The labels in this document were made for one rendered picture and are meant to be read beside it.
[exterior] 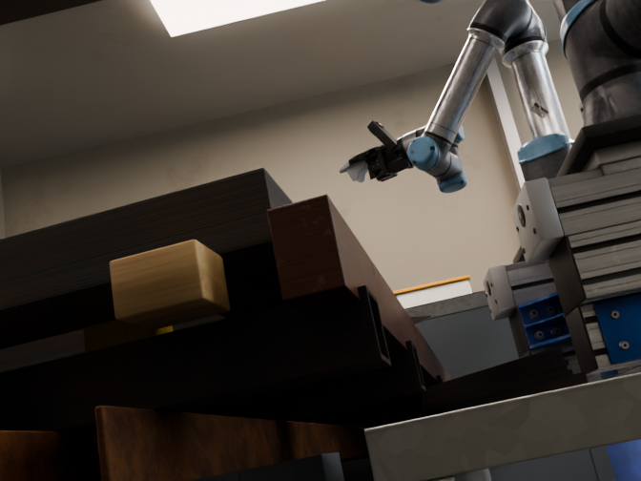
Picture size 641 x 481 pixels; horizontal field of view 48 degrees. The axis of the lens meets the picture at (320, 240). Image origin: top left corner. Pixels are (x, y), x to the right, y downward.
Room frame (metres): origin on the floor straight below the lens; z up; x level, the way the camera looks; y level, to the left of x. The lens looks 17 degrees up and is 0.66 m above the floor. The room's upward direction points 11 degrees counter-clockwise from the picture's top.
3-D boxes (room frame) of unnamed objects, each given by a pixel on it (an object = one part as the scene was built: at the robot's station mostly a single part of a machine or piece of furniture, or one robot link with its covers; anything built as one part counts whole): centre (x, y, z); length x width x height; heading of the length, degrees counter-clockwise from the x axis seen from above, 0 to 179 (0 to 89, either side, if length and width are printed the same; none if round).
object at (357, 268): (1.23, -0.13, 0.80); 1.62 x 0.04 x 0.06; 170
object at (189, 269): (0.45, 0.10, 0.79); 0.06 x 0.05 x 0.04; 80
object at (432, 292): (4.14, -0.57, 1.41); 0.45 x 0.38 x 0.25; 86
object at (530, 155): (1.52, -0.53, 1.20); 0.13 x 0.12 x 0.14; 151
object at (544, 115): (1.63, -0.59, 1.41); 0.15 x 0.12 x 0.55; 151
